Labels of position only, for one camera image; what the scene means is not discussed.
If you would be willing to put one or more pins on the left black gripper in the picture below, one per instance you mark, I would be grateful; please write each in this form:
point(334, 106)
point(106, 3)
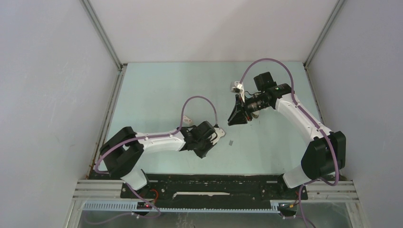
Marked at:
point(201, 153)

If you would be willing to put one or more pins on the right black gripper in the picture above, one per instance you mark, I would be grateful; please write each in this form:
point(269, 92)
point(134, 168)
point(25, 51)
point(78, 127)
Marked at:
point(237, 117)

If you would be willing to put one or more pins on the white staple box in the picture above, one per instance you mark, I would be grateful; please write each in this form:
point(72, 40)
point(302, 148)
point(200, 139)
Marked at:
point(186, 120)

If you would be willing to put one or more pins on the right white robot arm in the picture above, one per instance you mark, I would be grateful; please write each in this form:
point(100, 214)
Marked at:
point(326, 149)

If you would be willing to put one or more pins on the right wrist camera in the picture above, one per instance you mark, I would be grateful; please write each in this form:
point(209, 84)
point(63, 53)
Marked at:
point(238, 88)

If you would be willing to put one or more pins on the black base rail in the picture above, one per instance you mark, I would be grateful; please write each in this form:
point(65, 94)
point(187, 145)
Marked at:
point(180, 191)

